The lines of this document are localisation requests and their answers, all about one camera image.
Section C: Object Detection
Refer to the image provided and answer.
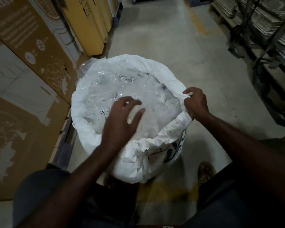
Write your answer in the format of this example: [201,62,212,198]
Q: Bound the person's left hand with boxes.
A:
[100,96,146,150]

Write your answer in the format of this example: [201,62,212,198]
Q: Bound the person's right hand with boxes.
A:
[182,87,210,121]

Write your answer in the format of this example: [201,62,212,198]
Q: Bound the large white woven sack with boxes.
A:
[71,54,193,184]

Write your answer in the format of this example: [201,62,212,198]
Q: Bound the person's right forearm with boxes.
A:
[195,112,285,212]

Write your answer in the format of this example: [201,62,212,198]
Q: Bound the clear crumpled plastic wrap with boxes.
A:
[79,60,183,140]

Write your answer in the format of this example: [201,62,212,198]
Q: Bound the wooden pallet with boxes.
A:
[46,109,77,170]

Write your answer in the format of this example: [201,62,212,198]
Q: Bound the dark metal shelf rack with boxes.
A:
[209,0,285,131]

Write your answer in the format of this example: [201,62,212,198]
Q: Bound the person's brown shoe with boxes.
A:
[198,161,217,185]

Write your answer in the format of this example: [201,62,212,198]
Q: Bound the yellow cardboard box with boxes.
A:
[62,0,120,56]

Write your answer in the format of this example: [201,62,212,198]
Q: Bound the person's dark shorts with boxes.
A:
[13,140,285,228]

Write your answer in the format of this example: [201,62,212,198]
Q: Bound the large printed brown cardboard box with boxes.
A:
[0,33,70,201]

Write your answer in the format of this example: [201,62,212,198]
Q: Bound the stack of flat cardboard sheets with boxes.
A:
[212,0,285,76]

